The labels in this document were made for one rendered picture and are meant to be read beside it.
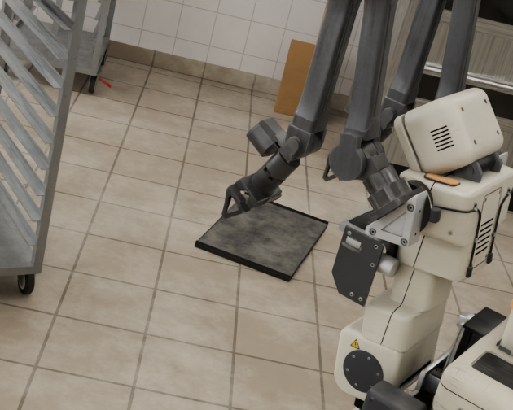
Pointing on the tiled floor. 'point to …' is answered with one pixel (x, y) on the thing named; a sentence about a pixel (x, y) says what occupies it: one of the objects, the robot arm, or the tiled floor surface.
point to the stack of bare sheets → (265, 238)
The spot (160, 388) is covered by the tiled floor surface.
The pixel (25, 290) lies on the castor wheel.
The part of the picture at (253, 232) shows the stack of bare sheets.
